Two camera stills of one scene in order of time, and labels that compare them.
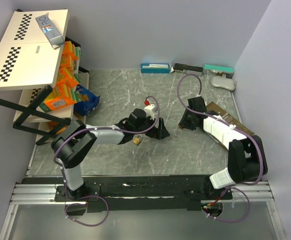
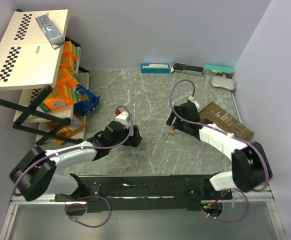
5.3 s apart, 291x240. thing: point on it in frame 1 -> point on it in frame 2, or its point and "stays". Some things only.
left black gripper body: x=153 y=133 -> x=132 y=140
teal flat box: x=218 y=70 stays
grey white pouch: x=221 y=81 stays
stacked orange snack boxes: x=67 y=79 stays
